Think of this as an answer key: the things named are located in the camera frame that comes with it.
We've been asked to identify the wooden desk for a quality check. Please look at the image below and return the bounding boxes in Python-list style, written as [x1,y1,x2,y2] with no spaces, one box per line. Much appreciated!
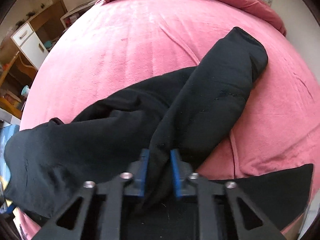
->
[1,51,38,119]

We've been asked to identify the teal cup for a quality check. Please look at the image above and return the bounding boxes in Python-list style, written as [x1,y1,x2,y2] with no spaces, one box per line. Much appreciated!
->
[21,86,30,98]

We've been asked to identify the white cabinet with drawer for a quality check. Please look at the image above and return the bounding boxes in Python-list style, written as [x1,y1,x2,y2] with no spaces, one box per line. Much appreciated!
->
[11,22,49,70]

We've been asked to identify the black pants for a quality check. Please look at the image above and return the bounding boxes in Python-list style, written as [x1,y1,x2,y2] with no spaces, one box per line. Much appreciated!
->
[3,26,314,231]

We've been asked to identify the pink fleece bed sheet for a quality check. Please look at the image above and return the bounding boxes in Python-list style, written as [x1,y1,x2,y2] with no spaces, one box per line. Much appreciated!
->
[12,0,320,240]

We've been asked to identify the white bedside shelf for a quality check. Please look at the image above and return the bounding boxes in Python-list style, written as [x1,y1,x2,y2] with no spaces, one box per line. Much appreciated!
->
[60,0,96,29]

